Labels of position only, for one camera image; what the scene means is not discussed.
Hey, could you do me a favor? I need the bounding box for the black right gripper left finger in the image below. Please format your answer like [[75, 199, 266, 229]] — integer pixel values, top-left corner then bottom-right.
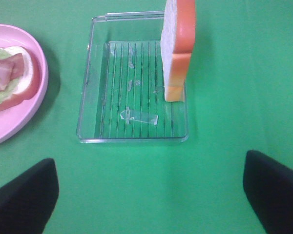
[[0, 158, 59, 234]]

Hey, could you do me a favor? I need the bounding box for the pink plate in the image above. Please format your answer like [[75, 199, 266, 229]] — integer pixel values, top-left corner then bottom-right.
[[0, 24, 48, 143]]

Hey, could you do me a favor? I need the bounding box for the clear plastic tray right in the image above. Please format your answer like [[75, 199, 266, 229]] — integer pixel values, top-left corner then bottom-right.
[[77, 11, 188, 143]]

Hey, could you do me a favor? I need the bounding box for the green tablecloth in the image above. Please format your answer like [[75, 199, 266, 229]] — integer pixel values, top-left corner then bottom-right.
[[0, 0, 293, 234]]

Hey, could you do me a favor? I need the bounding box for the bread slice on plate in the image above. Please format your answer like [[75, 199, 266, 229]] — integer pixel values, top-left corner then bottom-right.
[[0, 46, 41, 112]]

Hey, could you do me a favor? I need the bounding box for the green lettuce leaf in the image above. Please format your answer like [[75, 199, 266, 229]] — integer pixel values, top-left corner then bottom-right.
[[0, 48, 20, 104]]

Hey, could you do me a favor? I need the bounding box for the pink bacon strip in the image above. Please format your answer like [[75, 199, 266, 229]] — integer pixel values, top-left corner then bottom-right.
[[0, 53, 24, 91]]

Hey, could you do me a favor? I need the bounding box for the bread slice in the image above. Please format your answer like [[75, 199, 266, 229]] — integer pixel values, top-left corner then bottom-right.
[[0, 46, 41, 112], [160, 0, 196, 102]]

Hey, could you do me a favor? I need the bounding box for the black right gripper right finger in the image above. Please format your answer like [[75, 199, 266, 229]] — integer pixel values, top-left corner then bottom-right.
[[243, 150, 293, 234]]

